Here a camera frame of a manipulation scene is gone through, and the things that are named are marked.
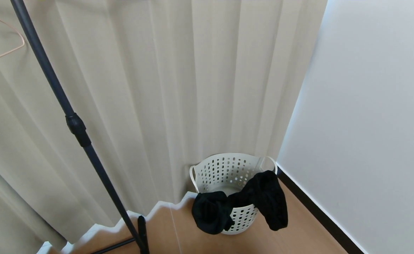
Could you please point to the white laundry basket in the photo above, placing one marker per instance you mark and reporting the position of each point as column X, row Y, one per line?
column 224, row 169

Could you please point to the black clothes rack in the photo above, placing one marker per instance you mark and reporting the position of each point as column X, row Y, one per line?
column 75, row 124

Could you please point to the pink clothes hanger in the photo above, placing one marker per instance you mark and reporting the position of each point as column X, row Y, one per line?
column 23, row 42

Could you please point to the beige curtain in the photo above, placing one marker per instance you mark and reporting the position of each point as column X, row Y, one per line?
column 157, row 88

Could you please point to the black garment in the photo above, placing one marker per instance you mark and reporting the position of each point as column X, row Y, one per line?
column 210, row 211

